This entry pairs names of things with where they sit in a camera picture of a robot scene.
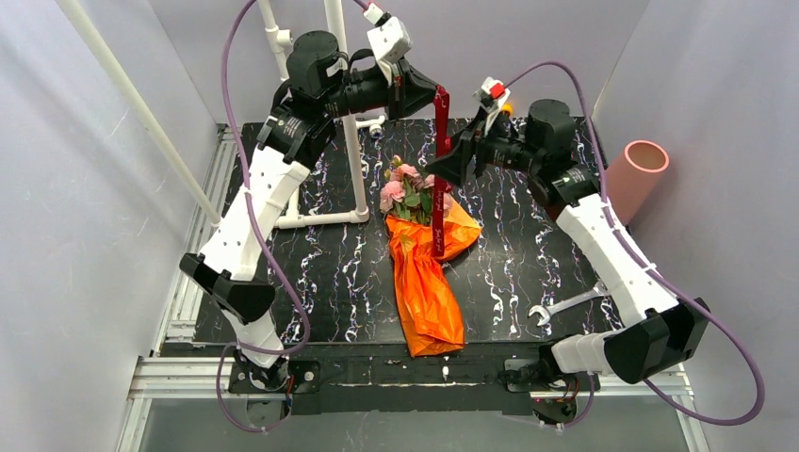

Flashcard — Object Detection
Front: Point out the dark red ribbon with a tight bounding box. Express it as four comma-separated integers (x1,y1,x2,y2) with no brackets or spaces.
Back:
431,84,453,260

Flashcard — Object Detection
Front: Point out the pink flower bunch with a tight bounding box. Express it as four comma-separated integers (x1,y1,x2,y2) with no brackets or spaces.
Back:
379,155,435,226

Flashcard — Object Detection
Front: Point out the orange wrapping paper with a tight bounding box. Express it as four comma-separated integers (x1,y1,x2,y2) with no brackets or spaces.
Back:
386,202,482,358

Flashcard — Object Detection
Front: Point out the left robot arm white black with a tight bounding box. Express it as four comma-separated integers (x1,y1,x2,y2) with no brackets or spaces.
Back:
179,24,437,370

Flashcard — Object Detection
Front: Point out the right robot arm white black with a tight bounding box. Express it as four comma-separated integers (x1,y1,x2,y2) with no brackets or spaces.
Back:
426,99,708,384

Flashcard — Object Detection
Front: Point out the pink cylindrical vase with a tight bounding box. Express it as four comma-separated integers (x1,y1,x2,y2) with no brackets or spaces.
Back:
606,140,670,225

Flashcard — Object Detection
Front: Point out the silver wrench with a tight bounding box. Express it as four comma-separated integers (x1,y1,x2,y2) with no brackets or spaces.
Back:
528,281,610,327

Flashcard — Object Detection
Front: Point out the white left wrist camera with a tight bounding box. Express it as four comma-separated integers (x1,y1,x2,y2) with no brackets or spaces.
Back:
367,16,413,65

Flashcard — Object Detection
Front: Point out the white PVC pipe frame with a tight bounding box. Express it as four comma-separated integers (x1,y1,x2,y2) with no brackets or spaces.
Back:
57,0,387,231

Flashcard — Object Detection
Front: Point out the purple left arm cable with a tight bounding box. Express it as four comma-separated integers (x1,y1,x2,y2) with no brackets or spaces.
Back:
215,0,391,434

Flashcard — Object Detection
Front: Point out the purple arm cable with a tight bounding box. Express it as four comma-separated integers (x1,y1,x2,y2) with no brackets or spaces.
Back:
215,0,391,434
498,60,767,431

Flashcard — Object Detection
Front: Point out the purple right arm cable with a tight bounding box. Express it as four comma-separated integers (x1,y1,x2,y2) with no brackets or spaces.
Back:
498,60,767,431

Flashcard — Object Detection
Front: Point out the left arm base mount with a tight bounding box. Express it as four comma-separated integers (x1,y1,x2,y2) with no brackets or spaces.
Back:
224,358,321,428

